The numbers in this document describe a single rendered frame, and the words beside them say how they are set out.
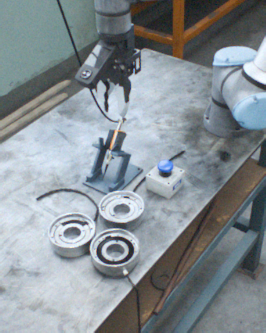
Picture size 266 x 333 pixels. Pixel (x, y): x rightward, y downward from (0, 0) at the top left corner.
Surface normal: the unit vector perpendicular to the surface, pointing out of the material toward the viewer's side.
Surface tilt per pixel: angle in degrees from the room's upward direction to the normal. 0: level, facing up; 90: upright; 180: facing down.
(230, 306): 0
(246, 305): 0
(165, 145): 0
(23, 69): 90
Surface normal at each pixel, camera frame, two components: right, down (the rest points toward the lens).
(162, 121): -0.04, -0.78
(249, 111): 0.13, 0.71
